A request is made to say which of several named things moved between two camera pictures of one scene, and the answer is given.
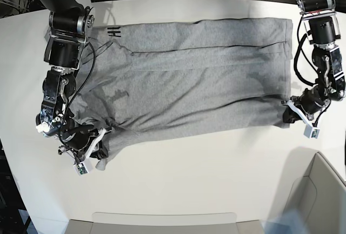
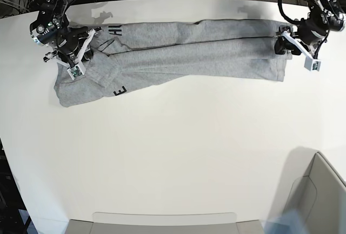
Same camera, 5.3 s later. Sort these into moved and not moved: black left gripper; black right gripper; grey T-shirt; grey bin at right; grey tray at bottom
Moved: black left gripper; black right gripper; grey T-shirt
Not moved: grey tray at bottom; grey bin at right
